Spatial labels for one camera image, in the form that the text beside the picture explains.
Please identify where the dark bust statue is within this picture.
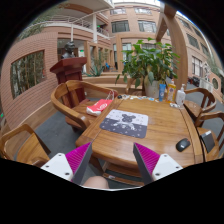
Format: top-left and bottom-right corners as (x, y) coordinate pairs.
(61, 41), (75, 59)

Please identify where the white plant pot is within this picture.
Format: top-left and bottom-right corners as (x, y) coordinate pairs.
(144, 78), (159, 98)

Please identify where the red and white bag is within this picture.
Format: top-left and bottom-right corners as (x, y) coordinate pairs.
(86, 99), (111, 116)

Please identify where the blue tube bottle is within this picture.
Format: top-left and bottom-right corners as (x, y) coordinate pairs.
(159, 84), (166, 101)

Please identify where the green potted plant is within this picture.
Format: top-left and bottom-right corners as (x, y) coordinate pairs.
(117, 40), (180, 87)

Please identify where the wooden chair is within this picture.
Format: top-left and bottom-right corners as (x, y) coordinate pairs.
(184, 87), (216, 127)
(195, 111), (224, 162)
(0, 124), (51, 167)

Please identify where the wooden chair near left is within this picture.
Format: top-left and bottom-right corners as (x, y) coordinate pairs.
(0, 124), (51, 167)

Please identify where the black computer mouse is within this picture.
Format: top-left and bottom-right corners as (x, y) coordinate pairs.
(176, 138), (190, 152)

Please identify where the person's knee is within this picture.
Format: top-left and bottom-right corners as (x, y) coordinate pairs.
(84, 176), (109, 189)

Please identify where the wooden chair far right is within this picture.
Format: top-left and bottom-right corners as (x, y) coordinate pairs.
(184, 87), (216, 127)

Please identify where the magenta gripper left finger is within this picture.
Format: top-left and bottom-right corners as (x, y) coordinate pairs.
(42, 142), (92, 185)

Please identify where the yellow bottle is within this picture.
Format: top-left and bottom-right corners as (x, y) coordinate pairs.
(167, 80), (176, 102)

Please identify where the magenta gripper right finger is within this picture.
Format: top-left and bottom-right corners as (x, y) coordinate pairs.
(133, 143), (182, 185)

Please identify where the wooden table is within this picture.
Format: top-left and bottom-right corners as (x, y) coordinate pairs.
(76, 99), (203, 186)

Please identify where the red wooden pedestal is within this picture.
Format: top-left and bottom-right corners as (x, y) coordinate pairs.
(50, 57), (87, 84)

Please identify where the black notebook on chair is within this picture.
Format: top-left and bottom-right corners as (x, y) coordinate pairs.
(201, 131), (215, 152)

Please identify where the wooden armchair left of table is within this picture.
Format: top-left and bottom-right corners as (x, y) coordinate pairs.
(51, 80), (118, 131)

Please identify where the grey patterned mouse pad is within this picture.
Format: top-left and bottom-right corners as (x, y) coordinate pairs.
(100, 109), (148, 138)

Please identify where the white pump bottle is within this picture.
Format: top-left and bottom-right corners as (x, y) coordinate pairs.
(176, 85), (186, 106)

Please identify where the wooden chair near right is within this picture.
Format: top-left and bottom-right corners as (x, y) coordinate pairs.
(195, 111), (224, 162)

